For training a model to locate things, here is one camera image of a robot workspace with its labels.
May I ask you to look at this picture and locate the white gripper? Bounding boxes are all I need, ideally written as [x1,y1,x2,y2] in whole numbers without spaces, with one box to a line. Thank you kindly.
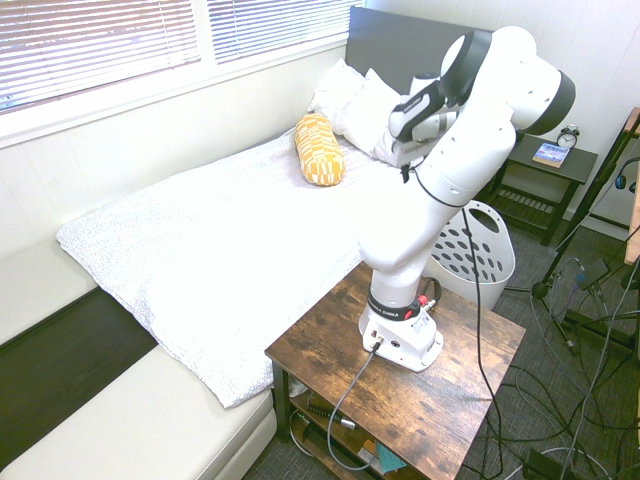
[391,132,432,169]

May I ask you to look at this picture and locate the white perforated laundry basket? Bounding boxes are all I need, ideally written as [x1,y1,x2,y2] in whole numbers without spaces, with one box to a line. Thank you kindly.
[423,198,516,311]

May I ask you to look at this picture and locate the white pillow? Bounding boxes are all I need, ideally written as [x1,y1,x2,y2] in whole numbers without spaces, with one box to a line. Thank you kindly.
[307,57,366,119]
[329,68,416,169]

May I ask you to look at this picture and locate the yellow patterned bolster pillow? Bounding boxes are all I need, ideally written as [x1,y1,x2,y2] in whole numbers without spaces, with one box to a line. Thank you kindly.
[293,113,347,187]

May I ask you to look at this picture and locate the dark grey headboard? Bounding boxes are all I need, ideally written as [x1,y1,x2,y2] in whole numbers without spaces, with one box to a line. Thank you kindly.
[347,5,496,99]

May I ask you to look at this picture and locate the blue book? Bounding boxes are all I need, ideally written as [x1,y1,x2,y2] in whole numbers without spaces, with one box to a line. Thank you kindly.
[532,142,570,169]

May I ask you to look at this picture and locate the black alarm clock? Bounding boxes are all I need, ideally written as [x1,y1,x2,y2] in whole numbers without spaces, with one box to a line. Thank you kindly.
[557,124,581,150]

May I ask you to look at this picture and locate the black nightstand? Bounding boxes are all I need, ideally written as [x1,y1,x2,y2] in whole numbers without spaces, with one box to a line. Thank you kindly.
[482,134,599,246]

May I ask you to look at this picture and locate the narrow window blind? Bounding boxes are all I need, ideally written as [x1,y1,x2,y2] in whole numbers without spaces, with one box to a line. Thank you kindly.
[206,0,352,65]

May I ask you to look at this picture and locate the white circle-patterned bed cover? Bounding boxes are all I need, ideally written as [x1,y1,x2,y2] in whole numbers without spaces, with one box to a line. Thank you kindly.
[54,124,431,410]

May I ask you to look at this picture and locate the blue headphones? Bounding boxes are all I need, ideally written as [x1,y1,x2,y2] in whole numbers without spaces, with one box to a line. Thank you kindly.
[614,159,640,194]

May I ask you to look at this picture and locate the black power adapter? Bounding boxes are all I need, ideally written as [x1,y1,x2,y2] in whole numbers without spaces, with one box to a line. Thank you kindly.
[574,257,611,291]

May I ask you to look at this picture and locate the light wooden desk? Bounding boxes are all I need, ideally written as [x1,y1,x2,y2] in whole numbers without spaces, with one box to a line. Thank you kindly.
[623,106,640,267]

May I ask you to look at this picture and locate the rustic wooden side table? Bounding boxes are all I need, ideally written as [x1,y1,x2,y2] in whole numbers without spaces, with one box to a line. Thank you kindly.
[264,259,527,480]

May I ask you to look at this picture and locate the teal paper item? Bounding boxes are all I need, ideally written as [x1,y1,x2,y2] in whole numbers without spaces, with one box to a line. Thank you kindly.
[374,442,409,474]

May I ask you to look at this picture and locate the large window blind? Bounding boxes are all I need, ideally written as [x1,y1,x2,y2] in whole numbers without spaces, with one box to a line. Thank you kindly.
[0,0,202,115]

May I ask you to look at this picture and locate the black floor box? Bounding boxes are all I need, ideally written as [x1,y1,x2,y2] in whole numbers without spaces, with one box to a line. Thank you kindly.
[522,447,566,480]

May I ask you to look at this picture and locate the white bench cushion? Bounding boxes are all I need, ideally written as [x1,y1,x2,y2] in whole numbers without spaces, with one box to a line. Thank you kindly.
[0,344,278,480]
[0,242,99,349]

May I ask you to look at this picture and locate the dark wooden bed platform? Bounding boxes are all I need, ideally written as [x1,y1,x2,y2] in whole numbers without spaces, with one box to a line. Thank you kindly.
[0,287,159,426]

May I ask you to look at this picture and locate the black base cable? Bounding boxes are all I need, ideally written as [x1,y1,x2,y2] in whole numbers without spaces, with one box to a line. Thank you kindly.
[422,276,444,311]

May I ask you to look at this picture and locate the black robot wrist cable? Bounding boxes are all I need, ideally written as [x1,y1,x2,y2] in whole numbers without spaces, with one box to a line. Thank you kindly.
[398,157,506,480]

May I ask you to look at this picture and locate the black camera stand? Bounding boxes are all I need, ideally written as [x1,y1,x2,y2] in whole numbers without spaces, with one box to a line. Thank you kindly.
[530,114,640,356]

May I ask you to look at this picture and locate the grey base cable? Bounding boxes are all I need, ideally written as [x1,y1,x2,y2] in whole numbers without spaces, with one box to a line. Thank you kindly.
[326,337,386,472]

